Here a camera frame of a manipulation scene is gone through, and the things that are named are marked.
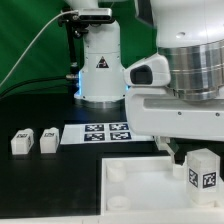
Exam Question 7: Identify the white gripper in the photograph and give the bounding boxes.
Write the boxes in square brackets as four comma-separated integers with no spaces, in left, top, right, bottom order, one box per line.
[125,87,224,163]

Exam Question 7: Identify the white square table top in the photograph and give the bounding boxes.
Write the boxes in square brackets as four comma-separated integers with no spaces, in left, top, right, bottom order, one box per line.
[101,153,224,224]

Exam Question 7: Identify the white camera cable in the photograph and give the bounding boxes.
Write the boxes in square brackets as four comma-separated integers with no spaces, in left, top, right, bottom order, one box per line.
[0,9,78,89]

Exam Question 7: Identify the black camera stand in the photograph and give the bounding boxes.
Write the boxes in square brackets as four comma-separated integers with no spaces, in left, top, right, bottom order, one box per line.
[58,14,87,81]

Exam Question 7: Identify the white sheet with tags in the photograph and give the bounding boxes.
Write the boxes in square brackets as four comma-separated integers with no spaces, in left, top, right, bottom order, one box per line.
[61,122,153,145]

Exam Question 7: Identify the black cable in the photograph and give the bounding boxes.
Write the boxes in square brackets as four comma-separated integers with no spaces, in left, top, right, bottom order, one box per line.
[0,74,80,100]

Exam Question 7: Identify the mounted grey camera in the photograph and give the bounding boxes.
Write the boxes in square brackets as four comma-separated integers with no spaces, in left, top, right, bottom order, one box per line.
[73,8,112,23]

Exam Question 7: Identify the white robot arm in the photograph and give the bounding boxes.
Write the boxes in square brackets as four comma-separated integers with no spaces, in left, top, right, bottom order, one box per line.
[124,0,224,141]

